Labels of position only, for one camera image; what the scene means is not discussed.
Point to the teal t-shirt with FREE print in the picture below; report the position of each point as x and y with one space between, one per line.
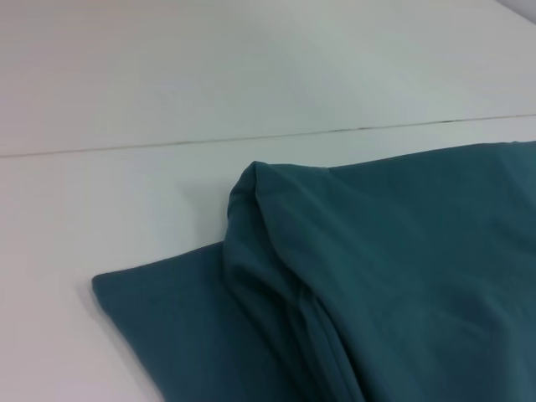
377 272

